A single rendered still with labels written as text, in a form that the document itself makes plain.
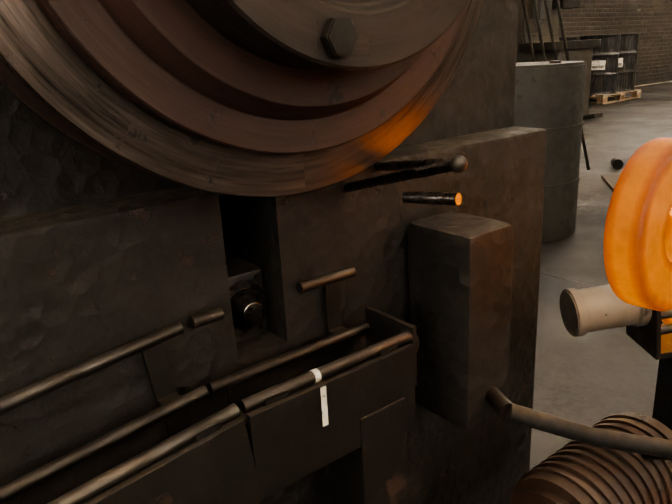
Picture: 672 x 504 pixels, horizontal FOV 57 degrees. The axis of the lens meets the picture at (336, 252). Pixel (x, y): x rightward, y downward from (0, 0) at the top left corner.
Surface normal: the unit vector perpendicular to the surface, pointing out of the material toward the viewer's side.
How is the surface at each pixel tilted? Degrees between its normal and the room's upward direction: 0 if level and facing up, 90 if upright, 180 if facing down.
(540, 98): 90
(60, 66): 90
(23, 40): 90
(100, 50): 90
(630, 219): 74
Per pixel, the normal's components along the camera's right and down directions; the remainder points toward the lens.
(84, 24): 0.61, 0.22
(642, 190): -0.70, -0.33
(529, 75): -0.20, 0.31
